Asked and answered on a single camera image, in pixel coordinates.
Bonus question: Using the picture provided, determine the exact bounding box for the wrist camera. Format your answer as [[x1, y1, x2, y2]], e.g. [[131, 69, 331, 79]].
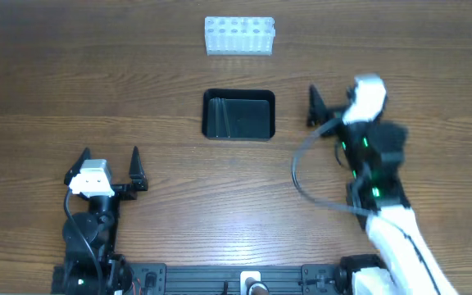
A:
[[341, 73, 388, 126], [68, 158, 116, 199]]

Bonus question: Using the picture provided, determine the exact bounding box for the white test tube rack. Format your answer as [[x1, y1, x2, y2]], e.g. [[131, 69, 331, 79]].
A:
[[203, 16, 277, 57]]

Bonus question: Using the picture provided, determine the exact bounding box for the mounting rail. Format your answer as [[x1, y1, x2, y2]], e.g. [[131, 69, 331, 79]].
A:
[[51, 262, 356, 295]]

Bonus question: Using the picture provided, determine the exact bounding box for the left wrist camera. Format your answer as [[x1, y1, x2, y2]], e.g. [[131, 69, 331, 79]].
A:
[[68, 158, 116, 199]]

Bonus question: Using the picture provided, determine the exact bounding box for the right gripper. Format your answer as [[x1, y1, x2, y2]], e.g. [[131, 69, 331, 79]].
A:
[[306, 84, 351, 138]]

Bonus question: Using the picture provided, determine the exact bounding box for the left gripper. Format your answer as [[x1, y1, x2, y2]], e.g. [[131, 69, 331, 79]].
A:
[[63, 145, 149, 202]]

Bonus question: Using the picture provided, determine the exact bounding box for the clear test tube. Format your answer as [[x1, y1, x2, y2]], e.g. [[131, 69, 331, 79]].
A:
[[213, 97, 221, 138], [219, 97, 233, 138]]

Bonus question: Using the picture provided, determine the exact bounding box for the black tray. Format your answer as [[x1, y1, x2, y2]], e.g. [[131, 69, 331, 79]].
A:
[[201, 88, 277, 143]]

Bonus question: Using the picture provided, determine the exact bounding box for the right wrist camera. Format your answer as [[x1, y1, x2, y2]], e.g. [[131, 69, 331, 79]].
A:
[[341, 73, 388, 126]]

